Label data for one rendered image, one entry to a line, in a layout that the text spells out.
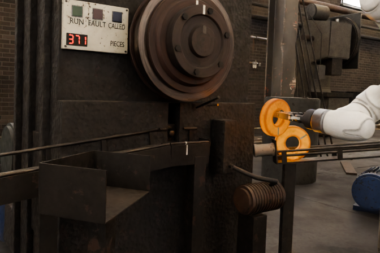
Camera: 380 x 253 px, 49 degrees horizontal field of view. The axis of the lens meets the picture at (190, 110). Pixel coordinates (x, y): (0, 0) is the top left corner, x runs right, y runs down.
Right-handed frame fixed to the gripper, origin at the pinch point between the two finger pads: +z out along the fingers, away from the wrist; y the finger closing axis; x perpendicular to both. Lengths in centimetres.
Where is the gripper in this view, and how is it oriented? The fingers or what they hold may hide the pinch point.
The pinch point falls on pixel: (276, 113)
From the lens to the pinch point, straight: 172.5
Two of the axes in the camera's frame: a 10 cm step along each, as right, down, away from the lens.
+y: 8.1, 0.0, 5.8
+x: 0.7, -9.9, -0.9
